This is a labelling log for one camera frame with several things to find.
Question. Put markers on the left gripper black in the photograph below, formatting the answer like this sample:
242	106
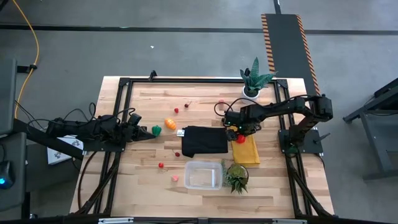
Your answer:
130	133

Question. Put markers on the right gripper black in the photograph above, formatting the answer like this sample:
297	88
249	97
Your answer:
244	119

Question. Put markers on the red bell pepper toy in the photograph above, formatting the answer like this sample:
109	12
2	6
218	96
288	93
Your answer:
240	139

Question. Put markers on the green bell pepper toy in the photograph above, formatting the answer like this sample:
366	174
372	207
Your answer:
156	130

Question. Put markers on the orange pumpkin toy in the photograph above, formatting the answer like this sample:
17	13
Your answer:
170	124

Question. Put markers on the red cherry tomato toy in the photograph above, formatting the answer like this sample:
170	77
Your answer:
160	165

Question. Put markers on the small pink fruit toy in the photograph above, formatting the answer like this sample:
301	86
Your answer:
221	102

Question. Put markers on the dark red cherry toy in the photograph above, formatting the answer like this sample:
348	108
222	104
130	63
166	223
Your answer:
186	105

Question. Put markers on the pink toy peach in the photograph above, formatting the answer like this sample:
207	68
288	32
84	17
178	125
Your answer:
175	178

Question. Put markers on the clear plastic container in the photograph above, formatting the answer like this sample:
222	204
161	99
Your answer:
203	175

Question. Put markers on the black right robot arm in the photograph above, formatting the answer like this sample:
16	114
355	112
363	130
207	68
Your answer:
280	109

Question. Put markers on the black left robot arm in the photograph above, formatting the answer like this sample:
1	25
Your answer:
81	129

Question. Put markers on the yellow folded cloth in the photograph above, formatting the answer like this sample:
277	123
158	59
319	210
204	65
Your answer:
248	154

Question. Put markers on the black folded cloth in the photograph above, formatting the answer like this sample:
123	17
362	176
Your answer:
204	141

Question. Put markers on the red cherry toy with stem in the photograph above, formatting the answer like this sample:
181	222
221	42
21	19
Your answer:
177	154

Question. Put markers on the potted green succulent plant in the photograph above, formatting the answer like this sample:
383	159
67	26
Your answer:
237	177

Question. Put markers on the snake plant in white pot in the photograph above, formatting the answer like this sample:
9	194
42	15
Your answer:
253	81

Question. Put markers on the black clamp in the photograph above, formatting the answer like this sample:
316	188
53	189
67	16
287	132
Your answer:
152	75

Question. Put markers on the white printed paper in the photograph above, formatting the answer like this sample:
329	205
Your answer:
60	152

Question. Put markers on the silver aluminium bar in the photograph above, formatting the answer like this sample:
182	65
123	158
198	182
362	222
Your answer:
289	221
116	220

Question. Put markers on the black mat with orange stripes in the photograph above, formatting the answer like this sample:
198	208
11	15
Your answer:
286	46

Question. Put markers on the black diagonal beam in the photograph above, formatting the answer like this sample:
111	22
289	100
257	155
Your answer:
40	138

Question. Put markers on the grey desk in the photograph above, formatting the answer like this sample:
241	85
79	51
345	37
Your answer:
17	155

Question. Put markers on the dark metal side table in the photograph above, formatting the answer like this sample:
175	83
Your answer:
379	133

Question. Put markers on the grey flat panel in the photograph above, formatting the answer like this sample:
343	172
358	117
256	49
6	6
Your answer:
7	93

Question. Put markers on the black computer mouse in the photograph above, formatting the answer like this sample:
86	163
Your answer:
5	174

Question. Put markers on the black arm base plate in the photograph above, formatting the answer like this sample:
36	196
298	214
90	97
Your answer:
93	146
314	146

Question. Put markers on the black metal table frame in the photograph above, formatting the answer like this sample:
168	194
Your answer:
202	80

